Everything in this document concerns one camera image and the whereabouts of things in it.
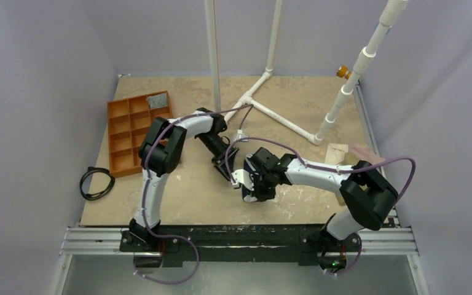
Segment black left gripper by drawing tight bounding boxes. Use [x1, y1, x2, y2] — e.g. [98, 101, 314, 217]
[197, 132, 239, 181]

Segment navy blue underwear white trim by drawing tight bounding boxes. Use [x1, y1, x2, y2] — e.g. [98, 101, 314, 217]
[242, 157, 276, 203]

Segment orange compartment tray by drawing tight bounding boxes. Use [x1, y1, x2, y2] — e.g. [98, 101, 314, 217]
[108, 90, 173, 178]

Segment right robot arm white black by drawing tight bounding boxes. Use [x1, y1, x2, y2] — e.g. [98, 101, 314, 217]
[241, 147, 398, 250]

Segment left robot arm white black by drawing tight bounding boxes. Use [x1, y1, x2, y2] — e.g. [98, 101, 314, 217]
[129, 108, 238, 251]

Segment grey folded cloth in tray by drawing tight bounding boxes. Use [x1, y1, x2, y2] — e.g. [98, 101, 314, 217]
[146, 92, 168, 109]

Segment pink cloth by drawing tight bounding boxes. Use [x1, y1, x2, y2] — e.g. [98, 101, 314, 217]
[348, 145, 385, 165]

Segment orange clamp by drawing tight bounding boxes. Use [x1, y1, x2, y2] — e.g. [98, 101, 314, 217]
[336, 65, 352, 80]

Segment white PVC angled pole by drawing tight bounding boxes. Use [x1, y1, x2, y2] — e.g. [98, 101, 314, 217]
[312, 0, 408, 145]

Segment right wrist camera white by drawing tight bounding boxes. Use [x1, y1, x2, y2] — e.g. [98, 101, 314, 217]
[231, 169, 254, 191]

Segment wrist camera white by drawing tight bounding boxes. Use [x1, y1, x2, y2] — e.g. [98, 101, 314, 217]
[231, 129, 249, 143]
[231, 169, 254, 191]

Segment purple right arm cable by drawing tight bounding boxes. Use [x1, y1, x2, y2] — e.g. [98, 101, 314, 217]
[224, 136, 417, 205]

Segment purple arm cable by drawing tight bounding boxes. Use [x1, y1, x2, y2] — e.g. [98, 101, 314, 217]
[141, 103, 254, 245]
[224, 136, 417, 205]

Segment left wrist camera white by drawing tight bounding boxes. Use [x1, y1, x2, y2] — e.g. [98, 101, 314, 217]
[231, 129, 249, 143]

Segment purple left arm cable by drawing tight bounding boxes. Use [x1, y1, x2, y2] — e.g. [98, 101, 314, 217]
[141, 103, 254, 245]

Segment white PVC pipe frame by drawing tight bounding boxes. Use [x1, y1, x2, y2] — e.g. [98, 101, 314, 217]
[204, 0, 325, 146]

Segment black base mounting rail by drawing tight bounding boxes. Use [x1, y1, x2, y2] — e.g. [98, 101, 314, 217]
[119, 224, 359, 269]

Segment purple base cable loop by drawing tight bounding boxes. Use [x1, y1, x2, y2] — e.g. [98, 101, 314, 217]
[133, 235, 200, 285]

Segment black coiled cable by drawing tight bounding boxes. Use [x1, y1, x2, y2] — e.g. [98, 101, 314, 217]
[79, 166, 116, 202]

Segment aluminium extrusion frame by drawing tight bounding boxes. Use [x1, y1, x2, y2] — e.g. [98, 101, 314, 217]
[58, 74, 430, 295]

